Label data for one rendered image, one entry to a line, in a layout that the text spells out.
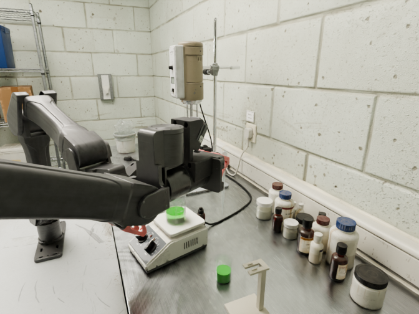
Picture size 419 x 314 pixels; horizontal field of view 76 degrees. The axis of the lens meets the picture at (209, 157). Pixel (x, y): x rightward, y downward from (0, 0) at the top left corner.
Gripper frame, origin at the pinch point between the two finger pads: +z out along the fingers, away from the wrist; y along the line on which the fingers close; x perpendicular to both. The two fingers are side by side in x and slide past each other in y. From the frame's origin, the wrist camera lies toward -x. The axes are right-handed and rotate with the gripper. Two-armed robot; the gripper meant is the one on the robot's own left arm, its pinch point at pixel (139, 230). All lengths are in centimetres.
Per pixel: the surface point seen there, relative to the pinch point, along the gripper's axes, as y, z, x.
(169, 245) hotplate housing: -3.7, 8.2, -2.3
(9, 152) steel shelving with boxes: 232, 8, -14
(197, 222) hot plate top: -4.6, 10.9, -12.4
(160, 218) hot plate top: 5.0, 6.8, -7.7
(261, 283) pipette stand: -30.1, 11.0, -4.3
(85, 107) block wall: 231, 15, -93
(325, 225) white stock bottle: -32, 26, -31
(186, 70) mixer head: 23, -16, -59
